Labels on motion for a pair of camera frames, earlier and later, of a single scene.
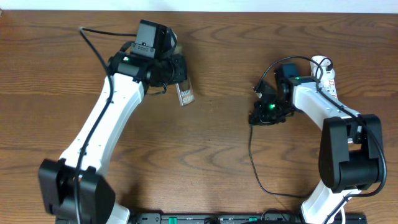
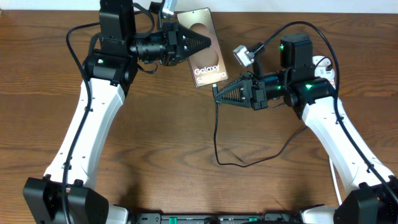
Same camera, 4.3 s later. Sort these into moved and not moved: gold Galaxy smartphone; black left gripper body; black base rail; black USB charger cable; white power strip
Moved: gold Galaxy smartphone; black USB charger cable; black left gripper body
Not moved: black base rail; white power strip
